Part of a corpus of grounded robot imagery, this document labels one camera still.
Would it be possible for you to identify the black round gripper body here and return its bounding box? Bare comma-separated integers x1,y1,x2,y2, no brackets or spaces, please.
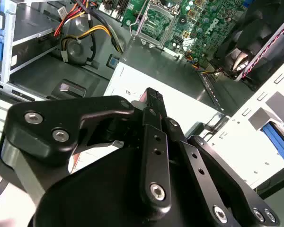
32,141,213,227

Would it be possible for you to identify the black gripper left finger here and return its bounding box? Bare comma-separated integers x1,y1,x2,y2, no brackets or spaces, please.
0,87,173,214

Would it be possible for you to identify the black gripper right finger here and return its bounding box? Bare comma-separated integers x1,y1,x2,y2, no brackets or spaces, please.
156,90,280,227

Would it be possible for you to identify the hard disk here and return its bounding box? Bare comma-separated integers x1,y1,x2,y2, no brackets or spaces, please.
262,122,284,170

